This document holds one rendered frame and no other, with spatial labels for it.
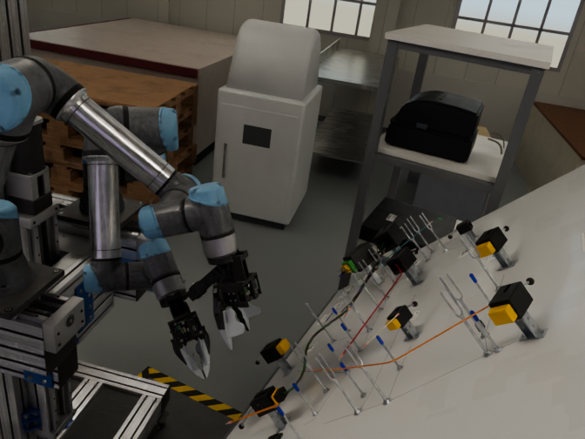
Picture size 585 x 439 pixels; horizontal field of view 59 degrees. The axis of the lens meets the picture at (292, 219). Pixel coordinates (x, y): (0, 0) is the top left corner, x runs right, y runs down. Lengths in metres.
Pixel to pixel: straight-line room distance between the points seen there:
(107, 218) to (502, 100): 6.56
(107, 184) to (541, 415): 1.08
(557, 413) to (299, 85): 3.44
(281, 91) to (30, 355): 2.91
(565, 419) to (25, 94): 1.03
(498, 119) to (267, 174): 4.19
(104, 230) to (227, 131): 2.81
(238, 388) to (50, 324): 1.55
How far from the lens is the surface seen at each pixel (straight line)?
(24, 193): 1.70
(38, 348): 1.55
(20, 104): 1.11
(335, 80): 5.13
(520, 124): 1.78
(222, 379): 2.90
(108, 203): 1.41
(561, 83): 7.62
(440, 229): 2.19
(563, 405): 0.81
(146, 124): 1.41
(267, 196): 4.20
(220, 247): 1.10
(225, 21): 7.75
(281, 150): 4.04
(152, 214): 1.13
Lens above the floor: 2.02
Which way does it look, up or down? 26 degrees down
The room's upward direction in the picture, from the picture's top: 8 degrees clockwise
